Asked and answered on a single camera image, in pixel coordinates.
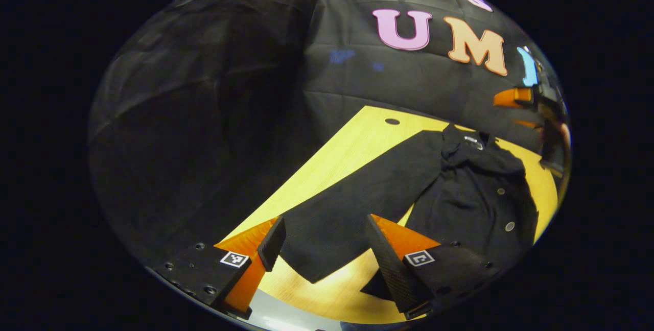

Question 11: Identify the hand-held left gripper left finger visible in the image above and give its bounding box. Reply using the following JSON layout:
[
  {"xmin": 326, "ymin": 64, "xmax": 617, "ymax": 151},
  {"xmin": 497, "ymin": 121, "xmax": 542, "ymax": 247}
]
[{"xmin": 146, "ymin": 216, "xmax": 288, "ymax": 320}]

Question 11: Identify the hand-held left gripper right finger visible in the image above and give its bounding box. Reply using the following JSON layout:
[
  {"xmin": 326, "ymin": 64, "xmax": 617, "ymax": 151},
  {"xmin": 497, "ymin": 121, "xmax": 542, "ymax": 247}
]
[{"xmin": 365, "ymin": 214, "xmax": 506, "ymax": 320}]

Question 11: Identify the black buttoned shirt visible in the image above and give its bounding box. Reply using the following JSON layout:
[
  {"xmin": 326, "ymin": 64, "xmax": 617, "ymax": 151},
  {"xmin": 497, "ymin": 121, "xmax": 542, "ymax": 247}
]
[{"xmin": 278, "ymin": 124, "xmax": 540, "ymax": 301}]

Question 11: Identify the black backdrop cloth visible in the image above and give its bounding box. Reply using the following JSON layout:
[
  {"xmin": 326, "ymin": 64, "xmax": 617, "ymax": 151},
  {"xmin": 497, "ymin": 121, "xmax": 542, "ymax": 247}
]
[{"xmin": 87, "ymin": 0, "xmax": 568, "ymax": 270}]

